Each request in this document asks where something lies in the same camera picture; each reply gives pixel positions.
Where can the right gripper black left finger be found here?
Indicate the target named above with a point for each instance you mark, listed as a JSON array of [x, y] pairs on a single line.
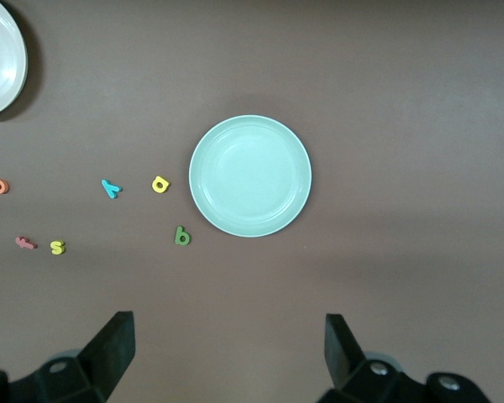
[[92, 369]]

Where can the light green plate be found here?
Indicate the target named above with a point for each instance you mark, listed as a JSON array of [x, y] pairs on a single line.
[[250, 176]]

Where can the pink letter f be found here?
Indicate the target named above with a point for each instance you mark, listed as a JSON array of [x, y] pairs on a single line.
[[24, 242]]

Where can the cyan letter k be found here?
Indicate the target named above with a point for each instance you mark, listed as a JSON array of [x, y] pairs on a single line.
[[110, 189]]

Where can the yellow letter s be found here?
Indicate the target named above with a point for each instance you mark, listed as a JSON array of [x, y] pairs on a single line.
[[57, 247]]

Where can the green letter b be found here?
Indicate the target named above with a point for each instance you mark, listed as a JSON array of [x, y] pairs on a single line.
[[179, 233]]

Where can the beige plate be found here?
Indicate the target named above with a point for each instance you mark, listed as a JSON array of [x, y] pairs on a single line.
[[0, 59]]

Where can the yellow letter a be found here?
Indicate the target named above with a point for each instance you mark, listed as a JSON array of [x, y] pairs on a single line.
[[167, 185]]

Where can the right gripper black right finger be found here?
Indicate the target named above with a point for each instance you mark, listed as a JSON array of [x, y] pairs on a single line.
[[353, 378]]

